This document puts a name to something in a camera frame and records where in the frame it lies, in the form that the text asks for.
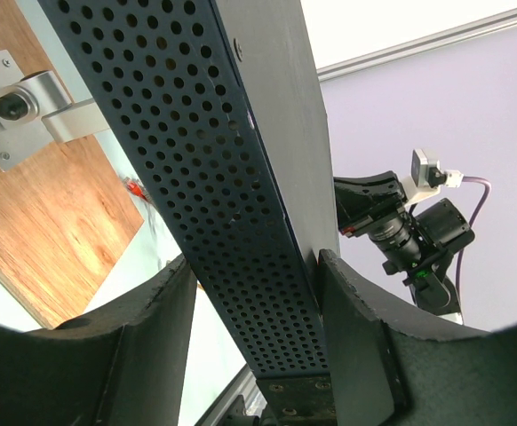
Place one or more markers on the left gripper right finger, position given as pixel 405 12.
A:
pixel 394 364

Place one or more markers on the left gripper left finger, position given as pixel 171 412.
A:
pixel 123 363

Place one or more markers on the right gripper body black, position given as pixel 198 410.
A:
pixel 365 201

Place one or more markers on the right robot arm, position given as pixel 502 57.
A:
pixel 422 246

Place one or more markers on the wooden board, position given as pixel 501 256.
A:
pixel 65 220

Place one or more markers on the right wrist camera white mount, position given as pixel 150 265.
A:
pixel 427 177

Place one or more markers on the black network switch blue front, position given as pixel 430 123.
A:
pixel 217 106

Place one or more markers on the aluminium rail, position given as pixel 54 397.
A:
pixel 463 33

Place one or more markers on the grey metal stand bracket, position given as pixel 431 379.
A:
pixel 36 110

